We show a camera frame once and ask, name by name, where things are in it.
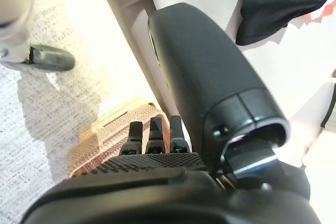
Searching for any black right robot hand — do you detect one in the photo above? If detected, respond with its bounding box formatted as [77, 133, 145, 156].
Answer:
[22, 2, 322, 224]

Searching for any black garment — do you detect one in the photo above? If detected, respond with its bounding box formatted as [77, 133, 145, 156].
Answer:
[235, 0, 333, 46]

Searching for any white garment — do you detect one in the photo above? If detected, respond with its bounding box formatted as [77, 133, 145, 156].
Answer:
[272, 15, 336, 168]

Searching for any orange garment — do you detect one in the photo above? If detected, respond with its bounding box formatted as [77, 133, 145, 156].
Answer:
[306, 3, 336, 22]

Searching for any woven wicker laundry basket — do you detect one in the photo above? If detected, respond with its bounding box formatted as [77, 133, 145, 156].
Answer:
[67, 102, 194, 178]

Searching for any black right robot foot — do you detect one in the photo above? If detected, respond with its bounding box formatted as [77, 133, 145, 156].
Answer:
[25, 44, 77, 72]

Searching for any grey patterned area rug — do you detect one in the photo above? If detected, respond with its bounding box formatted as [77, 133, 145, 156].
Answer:
[0, 0, 148, 224]

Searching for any silver right robot leg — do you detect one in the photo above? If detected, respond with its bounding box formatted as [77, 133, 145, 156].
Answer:
[0, 0, 44, 71]

